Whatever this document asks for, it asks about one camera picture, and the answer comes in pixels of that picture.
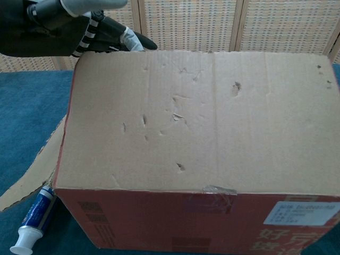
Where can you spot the red cardboard box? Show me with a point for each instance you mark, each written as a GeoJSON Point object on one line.
{"type": "Point", "coordinates": [199, 127]}

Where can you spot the woven wooden folding screen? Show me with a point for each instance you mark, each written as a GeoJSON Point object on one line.
{"type": "Point", "coordinates": [199, 26]}

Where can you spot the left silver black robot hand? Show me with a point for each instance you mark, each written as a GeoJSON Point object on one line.
{"type": "Point", "coordinates": [40, 29]}

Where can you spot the blue white toothpaste tube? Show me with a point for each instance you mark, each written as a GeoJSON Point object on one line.
{"type": "Point", "coordinates": [35, 215]}

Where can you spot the blue felt table cover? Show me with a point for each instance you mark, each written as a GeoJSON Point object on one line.
{"type": "Point", "coordinates": [26, 106]}

